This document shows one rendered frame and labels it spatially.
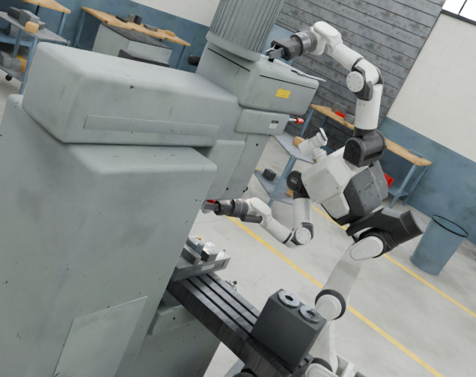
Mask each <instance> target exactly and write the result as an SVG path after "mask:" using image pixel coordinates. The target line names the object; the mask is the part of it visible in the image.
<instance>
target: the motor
mask: <svg viewBox="0 0 476 377"><path fill-rule="evenodd" d="M283 3H284V0H220V2H219V5H218V7H217V9H216V12H215V15H214V17H213V21H212V22H211V25H210V28H209V31H208V32H207V36H206V39H207V40H208V41H209V42H211V43H212V44H214V45H216V46H218V47H220V48H222V49H224V50H226V51H228V52H231V53H233V54H235V55H238V56H240V57H242V58H245V59H248V60H250V61H259V60H260V57H261V53H262V52H263V49H264V47H265V45H266V42H267V40H268V38H269V36H270V33H271V31H272V28H273V26H274V24H275V21H276V20H277V17H278V15H279V12H280V10H281V7H282V5H283Z"/></svg>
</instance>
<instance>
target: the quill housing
mask: <svg viewBox="0 0 476 377"><path fill-rule="evenodd" d="M268 140H269V135H265V134H254V133H248V134H247V136H246V137H245V140H244V142H245V146H244V148H243V150H242V152H241V154H240V157H239V159H238V161H237V164H236V166H235V168H234V171H233V173H232V174H231V178H230V179H229V181H228V184H227V186H226V188H225V191H224V193H223V195H222V197H220V198H219V199H213V200H217V201H220V200H233V199H239V198H241V197H242V196H243V195H244V192H245V190H246V188H247V186H248V183H249V181H250V179H251V177H252V175H253V173H254V170H255V168H256V167H257V163H258V162H259V160H260V157H261V156H262V153H263V151H264V149H265V147H266V144H267V142H268Z"/></svg>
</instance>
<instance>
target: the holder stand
mask: <svg viewBox="0 0 476 377"><path fill-rule="evenodd" d="M326 322H327V320H326V319H325V318H323V317H322V316H321V315H320V314H319V313H318V312H317V311H316V310H315V309H313V308H312V307H309V306H306V305H305V304H303V303H302V302H301V301H299V300H298V298H297V297H296V296H295V295H293V294H292V293H290V292H287V291H285V290H283V289H280V290H278V291H277V292H275V293H274V294H272V295H271V296H270V297H268V299H267V301H266V303H265V305H264V307H263V309H262V311H261V313H260V315H259V317H258V318H257V321H256V323H255V324H254V327H253V329H252V330H251V332H250V334H251V335H252V336H253V337H255V338H256V339H258V340H259V341H260V342H262V344H264V345H265V346H267V347H268V348H269V349H271V350H272V351H273V352H274V353H276V354H277V355H278V356H280V357H281V358H283V359H284V360H285V361H286V362H288V363H289V364H290V365H291V366H293V367H294V368H297V366H298V365H299V364H300V363H301V362H302V361H303V360H304V359H305V357H306V356H307V355H308V353H309V352H310V350H311V347H312V346H313V344H314V343H315V341H316V339H317V338H318V336H319V334H320V332H321V331H322V329H323V327H324V325H325V324H326Z"/></svg>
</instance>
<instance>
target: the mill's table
mask: <svg viewBox="0 0 476 377"><path fill-rule="evenodd" d="M166 290H167V291H168V292H169V293H170V294H171V295H172V296H173V297H175V298H176V299H177V300H178V301H179V302H180V303H181V304H182V305H183V306H184V307H185V308H186V309H187V310H188V311H189V312H190V313H191V314H192V315H193V316H194V317H195V318H196V319H197V320H199V321H200V322H201V323H202V324H203V325H204V326H205V327H206V328H207V329H208V330H209V331H211V332H212V333H213V334H214V335H215V336H216V337H217V338H218V339H219V340H220V341H221V342H222V343H224V344H225V345H226V346H227V347H228V348H229V349H230V350H231V351H232V352H233V353H234V354H235V355H236V356H237V357H238V358H239V359H240V360H241V361H242V362H243V363H244V364H245V365H246V366H248V367H249V368H250V369H251V370H252V371H253V372H254V373H255V374H256V375H257V376H258V377H300V376H301V375H302V374H304V373H305V372H306V371H307V369H308V368H309V366H310V364H311V362H312V361H313V359H314V357H313V356H312V355H310V354H309V353H308V355H307V356H306V357H305V359H304V360H303V361H302V362H301V363H300V364H299V365H298V366H297V368H294V367H293V366H291V365H290V364H289V363H288V362H286V361H285V360H284V359H283V358H281V357H280V356H278V355H277V354H276V353H274V352H273V351H272V350H271V349H269V348H268V347H267V346H265V345H264V344H262V342H260V341H259V340H258V339H256V338H255V337H253V336H252V335H251V334H250V332H251V330H252V329H253V327H254V324H255V323H256V321H257V318H258V317H259V315H260V313H261V312H260V311H259V310H258V309H257V308H256V307H254V306H253V305H252V304H250V303H249V302H248V301H247V300H246V299H244V298H243V297H242V296H241V295H240V294H239V293H238V292H237V291H236V290H234V289H233V288H232V287H231V286H229V285H228V284H227V283H226V282H224V281H223V280H222V279H221V278H220V277H219V276H218V275H217V274H216V273H214V272H211V273H207V274H204V275H199V276H195V277H192V278H187V279H183V280H180V281H175V282H173V281H172V280H171V279H170V280H169V282H168V285H167V287H166Z"/></svg>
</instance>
